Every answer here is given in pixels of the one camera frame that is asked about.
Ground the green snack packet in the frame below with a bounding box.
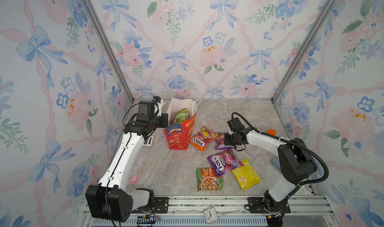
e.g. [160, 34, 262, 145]
[173, 108, 190, 124]

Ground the pink toy pig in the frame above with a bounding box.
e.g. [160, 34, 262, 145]
[130, 175, 139, 185]

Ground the blue object at wall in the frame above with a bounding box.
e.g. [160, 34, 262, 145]
[271, 156, 281, 171]

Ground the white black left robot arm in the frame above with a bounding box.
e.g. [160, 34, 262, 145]
[86, 113, 169, 223]

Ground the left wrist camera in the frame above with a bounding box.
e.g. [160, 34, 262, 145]
[153, 96, 164, 117]

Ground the purple fox's candy bag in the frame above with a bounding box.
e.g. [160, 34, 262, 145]
[207, 150, 243, 177]
[215, 133, 235, 150]

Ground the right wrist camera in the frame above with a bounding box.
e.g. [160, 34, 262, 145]
[227, 118, 244, 133]

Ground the red paper gift bag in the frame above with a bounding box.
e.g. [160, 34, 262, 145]
[163, 98, 201, 150]

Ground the green orange noodle packet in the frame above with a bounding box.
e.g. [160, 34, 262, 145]
[196, 168, 224, 191]

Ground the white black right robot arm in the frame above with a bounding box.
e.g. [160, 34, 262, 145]
[224, 128, 318, 213]

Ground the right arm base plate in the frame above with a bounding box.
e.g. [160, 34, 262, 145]
[245, 197, 291, 215]

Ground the black corrugated cable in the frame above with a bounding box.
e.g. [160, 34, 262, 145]
[230, 112, 330, 187]

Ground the small white clock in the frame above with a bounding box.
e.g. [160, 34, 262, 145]
[203, 207, 219, 225]

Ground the yellow snack packet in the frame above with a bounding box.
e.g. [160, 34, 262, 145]
[232, 159, 263, 190]

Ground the purple Fox's candy bag lower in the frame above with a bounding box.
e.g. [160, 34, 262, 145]
[207, 150, 243, 177]

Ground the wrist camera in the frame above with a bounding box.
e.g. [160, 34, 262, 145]
[153, 96, 164, 117]
[227, 118, 244, 133]

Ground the orange plastic bottle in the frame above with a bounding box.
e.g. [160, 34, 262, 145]
[267, 129, 276, 136]

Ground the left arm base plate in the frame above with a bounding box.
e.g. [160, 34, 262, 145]
[132, 197, 170, 214]

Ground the orange Fox's candy bag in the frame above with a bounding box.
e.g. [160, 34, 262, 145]
[189, 126, 218, 151]

